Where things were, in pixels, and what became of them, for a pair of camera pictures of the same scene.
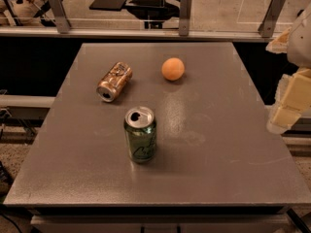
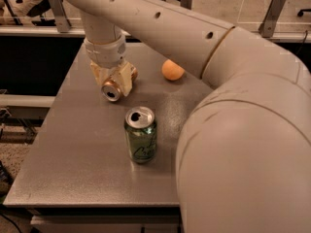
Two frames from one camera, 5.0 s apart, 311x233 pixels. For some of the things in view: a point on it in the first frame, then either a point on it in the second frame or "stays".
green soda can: x=140 y=129 stays
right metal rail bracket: x=266 y=26 stays
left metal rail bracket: x=56 y=1 stays
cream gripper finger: x=280 y=44 to x=103 y=55
